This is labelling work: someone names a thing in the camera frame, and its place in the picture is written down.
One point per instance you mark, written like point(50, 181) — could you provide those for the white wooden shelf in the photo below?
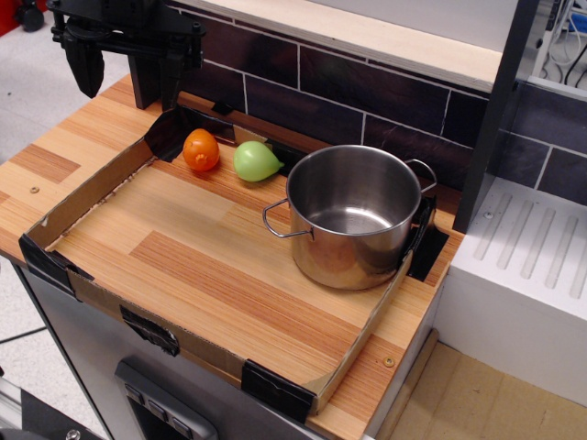
point(416, 51)

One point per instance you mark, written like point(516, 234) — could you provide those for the stainless steel metal pot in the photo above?
point(351, 213)

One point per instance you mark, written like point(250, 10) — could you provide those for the dark grey vertical post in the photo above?
point(517, 62)

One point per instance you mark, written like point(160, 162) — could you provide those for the green plastic toy pear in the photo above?
point(253, 161)

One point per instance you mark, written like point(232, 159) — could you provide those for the cardboard fence with black tape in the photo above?
point(188, 251)

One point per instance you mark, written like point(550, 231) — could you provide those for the brass screw right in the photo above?
point(389, 362)

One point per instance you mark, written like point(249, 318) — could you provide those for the orange plastic toy fruit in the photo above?
point(200, 150)

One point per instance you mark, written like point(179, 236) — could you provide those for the white toy sink drainboard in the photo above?
point(515, 294)

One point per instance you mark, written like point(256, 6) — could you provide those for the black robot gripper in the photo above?
point(146, 29)

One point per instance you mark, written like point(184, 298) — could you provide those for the grey oven control panel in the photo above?
point(159, 414)

